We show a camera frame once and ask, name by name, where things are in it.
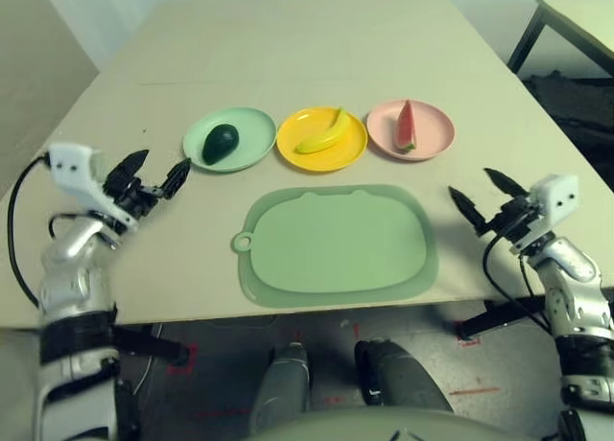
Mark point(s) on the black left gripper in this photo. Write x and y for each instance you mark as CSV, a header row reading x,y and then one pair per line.
x,y
134,196

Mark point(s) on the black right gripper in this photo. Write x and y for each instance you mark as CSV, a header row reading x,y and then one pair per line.
x,y
513,218

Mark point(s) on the dark green avocado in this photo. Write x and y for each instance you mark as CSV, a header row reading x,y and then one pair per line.
x,y
219,144

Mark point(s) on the red watermelon slice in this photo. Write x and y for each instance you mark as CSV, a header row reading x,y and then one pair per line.
x,y
405,129

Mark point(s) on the yellow banana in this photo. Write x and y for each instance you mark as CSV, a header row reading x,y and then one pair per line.
x,y
321,141

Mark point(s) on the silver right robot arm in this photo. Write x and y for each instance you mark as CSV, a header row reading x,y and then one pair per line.
x,y
575,287

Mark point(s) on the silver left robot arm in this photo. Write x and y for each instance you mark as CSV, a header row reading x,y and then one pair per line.
x,y
67,278

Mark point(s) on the pink plastic plate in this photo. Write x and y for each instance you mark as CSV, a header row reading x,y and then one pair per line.
x,y
432,129

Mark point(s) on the green plastic plate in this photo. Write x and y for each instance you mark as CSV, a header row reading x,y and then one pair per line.
x,y
249,139

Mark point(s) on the green cutting board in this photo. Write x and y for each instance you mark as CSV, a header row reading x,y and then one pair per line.
x,y
336,249

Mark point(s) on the yellow plastic plate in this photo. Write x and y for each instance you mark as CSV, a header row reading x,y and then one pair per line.
x,y
326,160

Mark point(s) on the black table base bar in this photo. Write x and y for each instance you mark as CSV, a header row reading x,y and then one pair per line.
x,y
153,345

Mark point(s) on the side table with black legs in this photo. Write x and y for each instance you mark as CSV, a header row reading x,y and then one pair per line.
x,y
585,29

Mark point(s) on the grey robot right leg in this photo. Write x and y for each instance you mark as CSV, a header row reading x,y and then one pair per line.
x,y
403,378

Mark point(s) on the grey robot leg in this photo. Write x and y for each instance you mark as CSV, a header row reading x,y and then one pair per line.
x,y
280,388
403,378

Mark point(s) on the grey robot left leg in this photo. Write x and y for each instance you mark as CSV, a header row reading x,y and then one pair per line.
x,y
280,388

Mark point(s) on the grey robot torso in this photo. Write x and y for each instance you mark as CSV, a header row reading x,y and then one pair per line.
x,y
360,426

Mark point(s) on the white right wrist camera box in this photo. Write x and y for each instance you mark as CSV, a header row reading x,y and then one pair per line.
x,y
556,196

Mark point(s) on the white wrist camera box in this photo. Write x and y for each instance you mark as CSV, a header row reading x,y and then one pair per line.
x,y
72,168
556,196

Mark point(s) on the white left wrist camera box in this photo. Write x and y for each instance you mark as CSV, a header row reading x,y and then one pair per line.
x,y
72,168

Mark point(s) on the black table base frame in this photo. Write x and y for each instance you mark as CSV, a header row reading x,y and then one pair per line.
x,y
494,318

